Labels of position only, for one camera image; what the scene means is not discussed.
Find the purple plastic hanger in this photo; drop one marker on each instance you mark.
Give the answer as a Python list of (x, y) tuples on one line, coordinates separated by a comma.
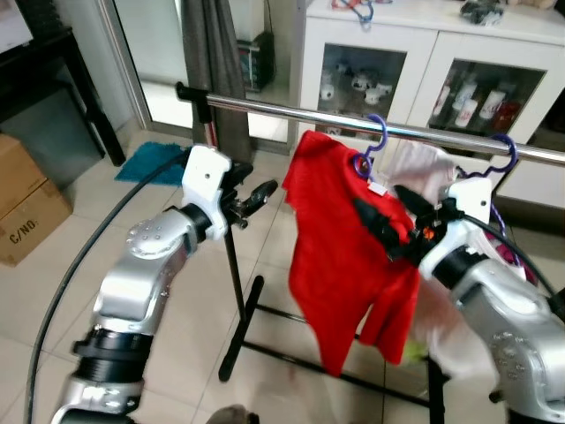
[(383, 132), (512, 152)]

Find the small black object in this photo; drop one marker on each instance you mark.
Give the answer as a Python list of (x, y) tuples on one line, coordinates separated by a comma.
[(481, 12)]

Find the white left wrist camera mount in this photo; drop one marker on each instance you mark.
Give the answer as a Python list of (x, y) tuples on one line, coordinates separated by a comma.
[(205, 181)]

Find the red t-shirt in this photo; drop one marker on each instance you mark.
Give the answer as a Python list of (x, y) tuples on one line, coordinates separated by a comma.
[(335, 265)]

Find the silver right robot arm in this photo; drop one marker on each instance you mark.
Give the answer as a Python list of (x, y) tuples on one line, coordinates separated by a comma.
[(503, 318)]

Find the grey storage box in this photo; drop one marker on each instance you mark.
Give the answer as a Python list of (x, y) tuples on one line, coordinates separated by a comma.
[(48, 128)]

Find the black clothes rack frame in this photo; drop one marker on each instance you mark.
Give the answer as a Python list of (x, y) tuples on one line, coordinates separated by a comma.
[(241, 331)]

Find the grey robot foot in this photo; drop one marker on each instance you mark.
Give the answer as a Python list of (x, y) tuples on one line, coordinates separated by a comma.
[(231, 415)]

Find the red blue tangled item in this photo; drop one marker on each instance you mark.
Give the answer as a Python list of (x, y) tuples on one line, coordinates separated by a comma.
[(357, 11)]

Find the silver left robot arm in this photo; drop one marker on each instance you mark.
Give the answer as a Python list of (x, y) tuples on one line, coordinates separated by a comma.
[(132, 291)]

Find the white box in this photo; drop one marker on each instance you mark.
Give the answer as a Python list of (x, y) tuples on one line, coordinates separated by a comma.
[(13, 22)]

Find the printed cardboard box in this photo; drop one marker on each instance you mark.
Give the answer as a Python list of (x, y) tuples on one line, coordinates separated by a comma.
[(40, 230)]

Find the chrome clothes rack rail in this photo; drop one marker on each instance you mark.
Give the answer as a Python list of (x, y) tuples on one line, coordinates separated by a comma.
[(291, 113)]

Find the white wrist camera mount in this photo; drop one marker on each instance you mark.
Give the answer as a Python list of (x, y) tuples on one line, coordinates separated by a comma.
[(472, 199), (205, 181)]

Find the white red bottle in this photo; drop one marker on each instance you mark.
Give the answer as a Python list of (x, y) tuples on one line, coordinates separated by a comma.
[(492, 102), (466, 110), (447, 97)]

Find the pink plastic toy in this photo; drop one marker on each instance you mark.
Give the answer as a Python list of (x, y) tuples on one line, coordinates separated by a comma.
[(516, 258)]

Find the yellow green ball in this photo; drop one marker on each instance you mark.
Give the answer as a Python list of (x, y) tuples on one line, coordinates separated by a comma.
[(416, 352)]

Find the grey curtain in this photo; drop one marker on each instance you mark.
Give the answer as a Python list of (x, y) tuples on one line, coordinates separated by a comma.
[(216, 62)]

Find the dark red package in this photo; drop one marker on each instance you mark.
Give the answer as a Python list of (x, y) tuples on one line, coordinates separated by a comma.
[(509, 119)]

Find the white glass door cabinet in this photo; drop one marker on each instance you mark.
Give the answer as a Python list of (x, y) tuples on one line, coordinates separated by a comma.
[(424, 44)]

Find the aluminium glass sliding door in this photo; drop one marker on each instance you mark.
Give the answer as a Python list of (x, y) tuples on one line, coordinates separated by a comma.
[(163, 53)]

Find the colourful product box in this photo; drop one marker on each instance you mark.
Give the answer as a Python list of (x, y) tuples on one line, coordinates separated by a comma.
[(256, 62)]

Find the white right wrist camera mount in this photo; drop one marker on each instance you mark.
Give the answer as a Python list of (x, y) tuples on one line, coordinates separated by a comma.
[(472, 199)]

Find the black desk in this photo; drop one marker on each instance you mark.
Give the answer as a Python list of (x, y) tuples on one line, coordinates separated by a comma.
[(35, 71)]

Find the teal floor mat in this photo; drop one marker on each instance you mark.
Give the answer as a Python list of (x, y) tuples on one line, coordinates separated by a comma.
[(146, 163)]

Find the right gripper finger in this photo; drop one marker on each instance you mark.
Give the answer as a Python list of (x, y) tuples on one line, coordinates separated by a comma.
[(415, 205), (381, 231)]

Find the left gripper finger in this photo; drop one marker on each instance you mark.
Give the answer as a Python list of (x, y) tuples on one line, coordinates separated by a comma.
[(251, 212), (260, 193)]

